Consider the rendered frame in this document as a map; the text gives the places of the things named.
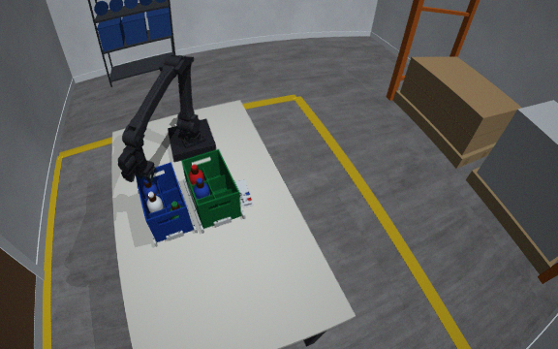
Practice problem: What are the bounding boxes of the green plastic crate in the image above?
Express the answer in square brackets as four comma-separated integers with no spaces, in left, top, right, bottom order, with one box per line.
[183,155,241,229]

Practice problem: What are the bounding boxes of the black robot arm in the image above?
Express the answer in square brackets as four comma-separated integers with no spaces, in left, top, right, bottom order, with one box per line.
[118,55,205,182]

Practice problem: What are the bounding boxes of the white paper strip with colored squares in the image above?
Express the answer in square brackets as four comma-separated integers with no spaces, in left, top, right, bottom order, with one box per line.
[235,179,254,207]

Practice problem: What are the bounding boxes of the white bottle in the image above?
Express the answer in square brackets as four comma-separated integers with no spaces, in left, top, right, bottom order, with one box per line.
[147,192,165,213]

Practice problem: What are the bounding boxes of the blue crate with dividers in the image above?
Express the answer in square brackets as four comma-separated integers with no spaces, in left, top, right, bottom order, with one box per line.
[137,169,194,242]

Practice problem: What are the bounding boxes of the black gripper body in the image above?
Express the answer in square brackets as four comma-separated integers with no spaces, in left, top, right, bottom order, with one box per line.
[137,155,154,177]

